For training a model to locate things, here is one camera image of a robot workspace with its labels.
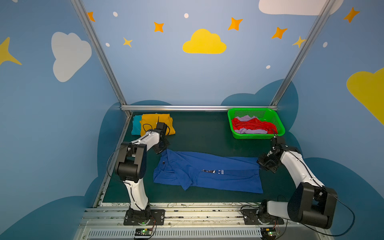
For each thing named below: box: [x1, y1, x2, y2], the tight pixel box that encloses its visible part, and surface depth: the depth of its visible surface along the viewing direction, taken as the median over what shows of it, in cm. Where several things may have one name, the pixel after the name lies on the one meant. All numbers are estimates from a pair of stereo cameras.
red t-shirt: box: [232, 118, 278, 135], surface depth 112 cm
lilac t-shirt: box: [234, 115, 268, 134], surface depth 103 cm
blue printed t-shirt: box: [153, 149, 264, 194], surface depth 92 cm
